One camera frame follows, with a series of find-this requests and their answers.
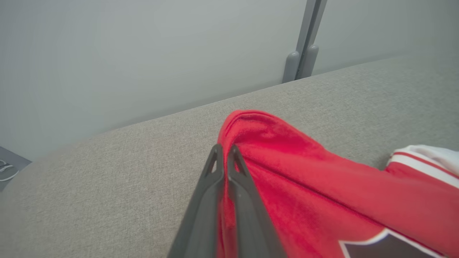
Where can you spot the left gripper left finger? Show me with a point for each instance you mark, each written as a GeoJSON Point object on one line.
{"type": "Point", "coordinates": [200, 225]}

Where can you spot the red white printed shirt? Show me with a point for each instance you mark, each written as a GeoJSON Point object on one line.
{"type": "Point", "coordinates": [322, 179]}

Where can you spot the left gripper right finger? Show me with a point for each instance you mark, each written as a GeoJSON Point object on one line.
{"type": "Point", "coordinates": [251, 229]}

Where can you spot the grey partition post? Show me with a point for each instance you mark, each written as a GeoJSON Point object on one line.
{"type": "Point", "coordinates": [311, 28]}

